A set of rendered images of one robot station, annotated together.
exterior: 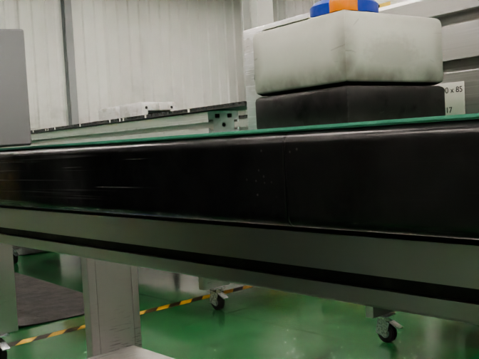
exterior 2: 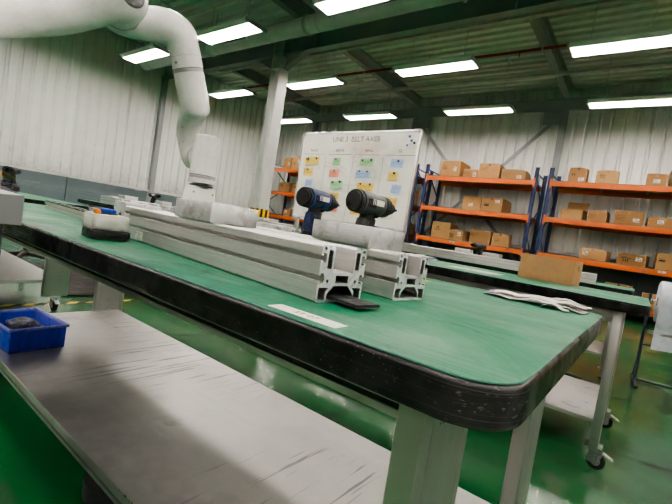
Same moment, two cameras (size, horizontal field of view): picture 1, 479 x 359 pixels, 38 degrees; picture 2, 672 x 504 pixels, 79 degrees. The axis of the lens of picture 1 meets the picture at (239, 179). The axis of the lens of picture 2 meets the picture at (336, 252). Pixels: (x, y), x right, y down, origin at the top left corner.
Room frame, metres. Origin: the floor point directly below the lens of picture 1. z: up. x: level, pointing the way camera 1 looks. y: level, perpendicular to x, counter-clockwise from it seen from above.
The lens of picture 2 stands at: (-0.68, -0.44, 0.89)
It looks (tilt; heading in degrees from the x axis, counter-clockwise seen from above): 3 degrees down; 349
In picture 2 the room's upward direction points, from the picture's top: 9 degrees clockwise
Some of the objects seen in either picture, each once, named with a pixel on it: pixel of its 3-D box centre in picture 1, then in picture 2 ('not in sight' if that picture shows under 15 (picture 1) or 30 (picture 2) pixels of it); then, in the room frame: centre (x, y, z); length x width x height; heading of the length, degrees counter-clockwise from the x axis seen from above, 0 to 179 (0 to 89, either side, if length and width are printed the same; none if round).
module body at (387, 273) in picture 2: not in sight; (279, 247); (0.37, -0.49, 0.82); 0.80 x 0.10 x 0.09; 36
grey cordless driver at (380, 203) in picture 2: not in sight; (371, 235); (0.38, -0.73, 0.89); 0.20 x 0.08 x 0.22; 129
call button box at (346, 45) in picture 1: (356, 74); (109, 226); (0.41, -0.07, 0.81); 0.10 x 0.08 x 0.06; 126
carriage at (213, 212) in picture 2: not in sight; (214, 218); (0.26, -0.34, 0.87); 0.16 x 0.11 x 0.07; 36
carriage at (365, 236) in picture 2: not in sight; (356, 241); (0.16, -0.64, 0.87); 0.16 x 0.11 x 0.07; 36
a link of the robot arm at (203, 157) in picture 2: not in sight; (204, 156); (0.74, -0.22, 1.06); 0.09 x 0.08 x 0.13; 34
